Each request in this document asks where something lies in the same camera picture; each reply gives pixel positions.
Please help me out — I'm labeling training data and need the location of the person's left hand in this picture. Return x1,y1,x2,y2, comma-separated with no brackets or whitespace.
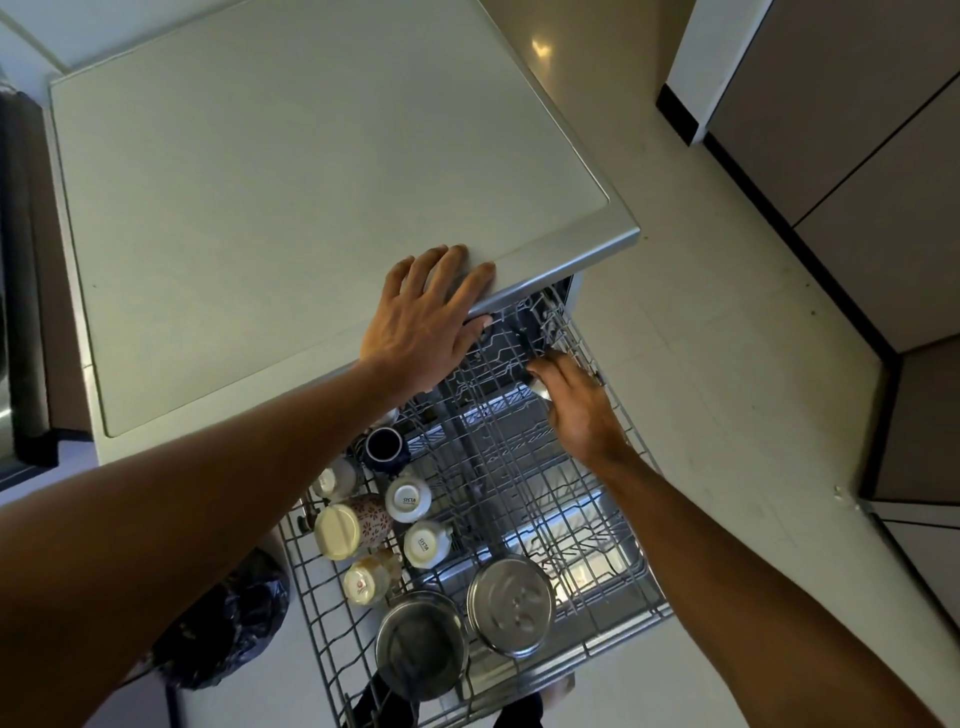
359,244,497,399

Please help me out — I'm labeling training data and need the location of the person's right hand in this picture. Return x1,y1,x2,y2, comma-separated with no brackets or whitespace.
526,351,640,471

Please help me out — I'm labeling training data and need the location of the person's right forearm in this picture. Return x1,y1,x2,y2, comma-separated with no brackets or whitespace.
596,447,946,728

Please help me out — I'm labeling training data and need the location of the person's left forearm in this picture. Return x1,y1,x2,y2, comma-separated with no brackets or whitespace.
0,358,432,728

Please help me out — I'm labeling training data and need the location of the silver dishwasher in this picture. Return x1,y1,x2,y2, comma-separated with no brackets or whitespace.
46,0,642,470

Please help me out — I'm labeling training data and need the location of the dark blue mug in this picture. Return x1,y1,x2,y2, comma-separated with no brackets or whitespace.
364,425,413,476

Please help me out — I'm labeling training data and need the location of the grey white cup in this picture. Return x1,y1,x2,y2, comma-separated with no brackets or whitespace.
310,456,366,504

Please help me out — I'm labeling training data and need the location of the cream floral mug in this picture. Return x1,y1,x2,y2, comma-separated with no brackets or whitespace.
313,494,393,563

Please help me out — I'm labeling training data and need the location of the steel bowl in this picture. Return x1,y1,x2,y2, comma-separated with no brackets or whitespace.
465,555,557,660
374,590,471,703

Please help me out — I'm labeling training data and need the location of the small cream patterned cup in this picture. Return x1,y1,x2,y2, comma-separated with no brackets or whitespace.
342,550,404,608

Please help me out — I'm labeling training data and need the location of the brown low cabinet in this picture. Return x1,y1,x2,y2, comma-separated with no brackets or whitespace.
855,337,960,639

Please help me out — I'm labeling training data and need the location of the brown tall cabinet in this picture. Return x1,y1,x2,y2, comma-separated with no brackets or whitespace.
703,0,960,355

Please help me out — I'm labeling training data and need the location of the black kitchen appliance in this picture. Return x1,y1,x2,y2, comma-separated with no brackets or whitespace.
0,78,63,485

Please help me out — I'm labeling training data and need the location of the black garbage bag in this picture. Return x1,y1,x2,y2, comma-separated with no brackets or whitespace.
148,547,291,692

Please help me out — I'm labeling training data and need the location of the grey wire dishwasher rack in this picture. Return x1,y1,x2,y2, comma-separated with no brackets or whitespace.
277,283,676,728

